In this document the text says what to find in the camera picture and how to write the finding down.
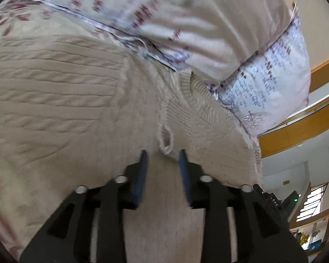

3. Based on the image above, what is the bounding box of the floral bed sheet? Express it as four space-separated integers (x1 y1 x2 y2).
0 0 115 44

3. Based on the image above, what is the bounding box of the right floral pillow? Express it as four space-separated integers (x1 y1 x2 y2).
208 7 311 136

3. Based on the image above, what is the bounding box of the wooden display shelf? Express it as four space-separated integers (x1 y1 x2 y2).
290 208 329 257

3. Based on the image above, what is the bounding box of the beige cable knit sweater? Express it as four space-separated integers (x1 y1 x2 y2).
0 36 262 262

